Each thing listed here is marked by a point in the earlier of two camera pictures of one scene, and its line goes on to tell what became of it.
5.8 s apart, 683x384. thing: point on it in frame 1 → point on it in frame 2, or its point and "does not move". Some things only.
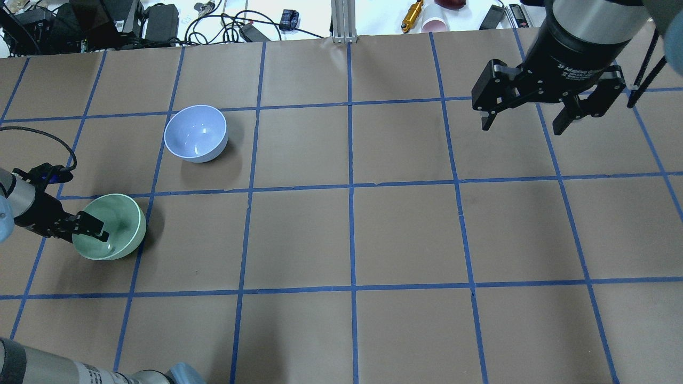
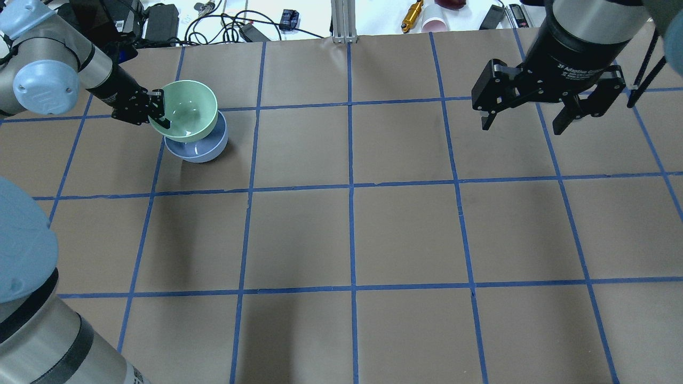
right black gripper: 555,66 does not move
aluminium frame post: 343,21 does not move
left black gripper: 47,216 → 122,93
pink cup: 435,24 does not move
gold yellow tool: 412,16 does not move
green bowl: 124,219 → 191,108
